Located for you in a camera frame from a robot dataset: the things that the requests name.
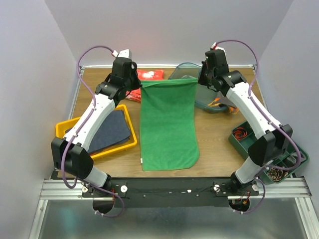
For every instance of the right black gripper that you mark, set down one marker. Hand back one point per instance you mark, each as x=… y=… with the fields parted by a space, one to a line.
x=201 y=79

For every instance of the aluminium frame rail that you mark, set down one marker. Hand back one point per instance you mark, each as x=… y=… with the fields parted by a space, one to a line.
x=289 y=188

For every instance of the teal plastic basket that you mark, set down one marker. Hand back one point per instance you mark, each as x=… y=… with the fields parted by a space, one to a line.
x=204 y=96

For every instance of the orange black rolled sock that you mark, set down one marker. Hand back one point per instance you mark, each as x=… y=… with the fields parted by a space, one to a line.
x=240 y=133

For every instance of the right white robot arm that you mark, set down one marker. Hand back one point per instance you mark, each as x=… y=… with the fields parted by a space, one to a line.
x=236 y=89

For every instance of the dark blue towel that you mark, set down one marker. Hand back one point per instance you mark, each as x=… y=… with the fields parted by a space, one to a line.
x=113 y=131

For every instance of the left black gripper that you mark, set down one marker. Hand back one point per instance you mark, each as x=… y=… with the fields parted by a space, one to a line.
x=137 y=82

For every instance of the yellow plastic tray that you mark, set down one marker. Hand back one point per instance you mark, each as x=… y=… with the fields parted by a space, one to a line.
x=132 y=142

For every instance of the green towel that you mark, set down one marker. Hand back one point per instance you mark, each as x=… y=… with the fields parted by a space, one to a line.
x=167 y=129

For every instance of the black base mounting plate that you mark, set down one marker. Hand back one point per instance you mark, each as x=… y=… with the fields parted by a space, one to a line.
x=164 y=192

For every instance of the rolled brown sock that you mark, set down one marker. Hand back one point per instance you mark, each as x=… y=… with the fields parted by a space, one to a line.
x=277 y=175

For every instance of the grey orange towel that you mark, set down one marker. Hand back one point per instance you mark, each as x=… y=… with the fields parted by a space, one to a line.
x=224 y=101

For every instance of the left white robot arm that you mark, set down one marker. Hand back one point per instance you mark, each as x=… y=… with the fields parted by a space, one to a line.
x=70 y=153

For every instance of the red white folded towel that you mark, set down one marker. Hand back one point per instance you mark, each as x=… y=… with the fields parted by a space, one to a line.
x=135 y=95

